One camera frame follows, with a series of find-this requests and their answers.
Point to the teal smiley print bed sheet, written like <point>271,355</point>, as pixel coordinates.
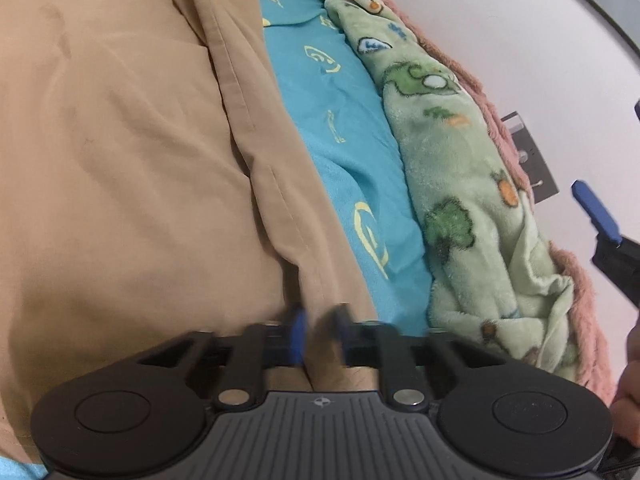
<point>340,125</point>

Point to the tan printed shirt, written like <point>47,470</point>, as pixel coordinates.
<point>125,160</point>

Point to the pink fluffy blanket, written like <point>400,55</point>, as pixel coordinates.
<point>592,320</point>

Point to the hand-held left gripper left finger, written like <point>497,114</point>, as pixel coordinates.
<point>298,337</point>

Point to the green cartoon print blanket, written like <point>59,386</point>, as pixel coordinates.
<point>450,160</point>

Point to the person's right hand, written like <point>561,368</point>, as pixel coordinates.
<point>631,400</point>

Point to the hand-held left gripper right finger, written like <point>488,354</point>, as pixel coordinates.
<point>345,340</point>

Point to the grey wall socket panel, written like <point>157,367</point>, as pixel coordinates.
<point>532,160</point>

